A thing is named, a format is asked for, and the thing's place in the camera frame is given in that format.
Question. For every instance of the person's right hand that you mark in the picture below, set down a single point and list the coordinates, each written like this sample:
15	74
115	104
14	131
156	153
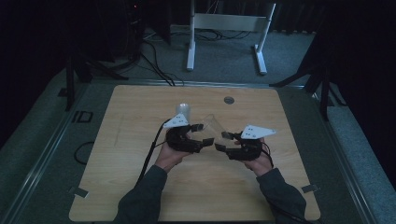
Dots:
260	163

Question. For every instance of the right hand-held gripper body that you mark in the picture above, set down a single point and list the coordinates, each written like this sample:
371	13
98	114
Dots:
249	146

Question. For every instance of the black floor tape marking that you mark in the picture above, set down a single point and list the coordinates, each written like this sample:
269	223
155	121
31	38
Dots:
82	116

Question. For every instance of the white metal stand frame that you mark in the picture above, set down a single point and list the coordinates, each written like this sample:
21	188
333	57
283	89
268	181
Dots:
229	22

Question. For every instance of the black tripod stand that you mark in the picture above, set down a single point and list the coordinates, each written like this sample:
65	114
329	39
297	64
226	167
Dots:
71	81
323	84

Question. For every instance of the clear plastic bag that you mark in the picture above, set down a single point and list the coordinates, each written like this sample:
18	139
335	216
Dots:
214	129

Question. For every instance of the round grey table grommet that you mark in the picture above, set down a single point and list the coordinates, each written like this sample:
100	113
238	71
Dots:
229	100

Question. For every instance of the dark computer tower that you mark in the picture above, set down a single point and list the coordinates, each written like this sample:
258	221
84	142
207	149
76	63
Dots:
134	28

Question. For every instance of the person's left hand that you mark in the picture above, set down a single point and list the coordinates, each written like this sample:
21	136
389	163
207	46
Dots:
169	157

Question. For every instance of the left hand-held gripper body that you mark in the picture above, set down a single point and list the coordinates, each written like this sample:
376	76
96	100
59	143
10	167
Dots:
182	137

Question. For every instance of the grey tape piece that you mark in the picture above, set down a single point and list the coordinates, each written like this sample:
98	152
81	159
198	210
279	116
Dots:
310	188
78	192

